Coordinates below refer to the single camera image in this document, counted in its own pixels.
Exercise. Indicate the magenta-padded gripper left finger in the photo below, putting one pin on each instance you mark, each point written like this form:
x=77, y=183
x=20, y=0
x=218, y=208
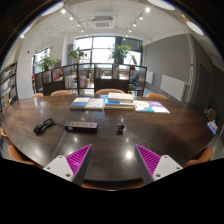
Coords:
x=61, y=166

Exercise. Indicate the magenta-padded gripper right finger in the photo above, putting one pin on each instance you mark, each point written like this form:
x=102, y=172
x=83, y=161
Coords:
x=161, y=166

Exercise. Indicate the orange leather chair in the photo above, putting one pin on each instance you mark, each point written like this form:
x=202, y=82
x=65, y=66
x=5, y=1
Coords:
x=200, y=158
x=113, y=186
x=3, y=135
x=16, y=153

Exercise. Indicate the black and grey power strip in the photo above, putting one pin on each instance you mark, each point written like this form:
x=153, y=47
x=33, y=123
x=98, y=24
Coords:
x=81, y=126

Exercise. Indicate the purple and white book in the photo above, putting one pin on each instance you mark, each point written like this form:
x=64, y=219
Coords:
x=160, y=107

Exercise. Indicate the colourful white picture book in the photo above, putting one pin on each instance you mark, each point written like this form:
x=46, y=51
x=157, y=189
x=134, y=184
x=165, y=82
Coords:
x=143, y=106

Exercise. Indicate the dark blue book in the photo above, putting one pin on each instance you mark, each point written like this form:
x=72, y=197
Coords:
x=79, y=104

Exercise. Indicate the white flat book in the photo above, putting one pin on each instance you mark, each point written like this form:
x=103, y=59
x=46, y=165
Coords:
x=95, y=104

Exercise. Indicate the large tan book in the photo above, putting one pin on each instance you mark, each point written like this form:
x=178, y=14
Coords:
x=118, y=108

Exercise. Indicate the large bright blue book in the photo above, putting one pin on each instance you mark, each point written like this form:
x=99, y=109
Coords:
x=110, y=102

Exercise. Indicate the thick white book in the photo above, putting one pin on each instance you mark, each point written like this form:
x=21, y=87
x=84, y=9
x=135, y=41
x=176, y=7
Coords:
x=120, y=97

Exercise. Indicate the row of orange chairs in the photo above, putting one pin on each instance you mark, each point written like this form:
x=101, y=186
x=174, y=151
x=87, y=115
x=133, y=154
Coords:
x=108, y=91

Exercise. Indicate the person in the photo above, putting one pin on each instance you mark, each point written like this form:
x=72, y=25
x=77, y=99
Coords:
x=134, y=77

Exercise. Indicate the dark low shelf unit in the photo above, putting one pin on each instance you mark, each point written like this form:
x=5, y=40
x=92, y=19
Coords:
x=110, y=84

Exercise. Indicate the large green potted plant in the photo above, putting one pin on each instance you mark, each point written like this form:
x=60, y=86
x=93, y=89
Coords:
x=120, y=51

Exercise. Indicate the ceiling air conditioner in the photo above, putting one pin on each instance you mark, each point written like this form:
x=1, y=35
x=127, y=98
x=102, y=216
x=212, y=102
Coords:
x=102, y=22

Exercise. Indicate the ceiling track lights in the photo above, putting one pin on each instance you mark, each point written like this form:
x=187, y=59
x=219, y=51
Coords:
x=63, y=11

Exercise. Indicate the white wall radiator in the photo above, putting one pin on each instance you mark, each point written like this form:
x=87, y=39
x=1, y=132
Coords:
x=173, y=86

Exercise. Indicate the small white wall panel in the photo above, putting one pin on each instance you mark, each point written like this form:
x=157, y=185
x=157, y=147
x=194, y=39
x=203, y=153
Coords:
x=149, y=77

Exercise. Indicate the tall wall bookshelf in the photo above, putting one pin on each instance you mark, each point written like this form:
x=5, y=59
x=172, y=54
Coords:
x=8, y=83

